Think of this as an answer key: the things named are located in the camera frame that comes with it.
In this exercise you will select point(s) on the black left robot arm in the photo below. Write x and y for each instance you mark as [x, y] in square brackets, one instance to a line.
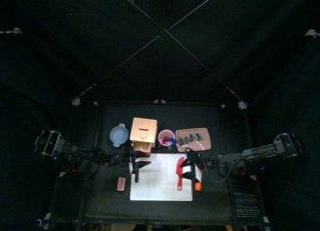
[80, 152]

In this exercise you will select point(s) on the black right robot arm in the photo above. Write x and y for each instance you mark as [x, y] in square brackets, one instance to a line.
[263, 152]

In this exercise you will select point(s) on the red toy knife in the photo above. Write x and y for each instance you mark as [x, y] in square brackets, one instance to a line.
[180, 178]

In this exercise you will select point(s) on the pink toy sushi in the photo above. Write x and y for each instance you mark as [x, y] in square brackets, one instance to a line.
[121, 184]

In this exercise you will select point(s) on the pink plastic plate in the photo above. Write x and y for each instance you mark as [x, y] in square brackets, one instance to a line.
[203, 144]

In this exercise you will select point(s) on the white cutting board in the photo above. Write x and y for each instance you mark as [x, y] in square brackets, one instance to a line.
[160, 184]

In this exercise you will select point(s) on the wooden drawer with red front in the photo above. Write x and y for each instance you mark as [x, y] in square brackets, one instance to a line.
[144, 147]

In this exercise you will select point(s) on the pale blue bowl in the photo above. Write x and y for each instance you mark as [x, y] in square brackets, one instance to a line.
[119, 135]

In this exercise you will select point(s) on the blue plastic utensil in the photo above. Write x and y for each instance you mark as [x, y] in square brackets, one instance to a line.
[172, 141]

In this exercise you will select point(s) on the wooden box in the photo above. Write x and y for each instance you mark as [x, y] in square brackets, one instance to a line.
[144, 130]

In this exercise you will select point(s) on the red plastic cup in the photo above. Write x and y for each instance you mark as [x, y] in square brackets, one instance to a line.
[164, 135]

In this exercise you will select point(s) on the printed table label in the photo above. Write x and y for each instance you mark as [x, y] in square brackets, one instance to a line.
[246, 206]

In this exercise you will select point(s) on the silver frame clamp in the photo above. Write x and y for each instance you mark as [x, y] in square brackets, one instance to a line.
[76, 101]
[159, 101]
[311, 32]
[15, 31]
[243, 104]

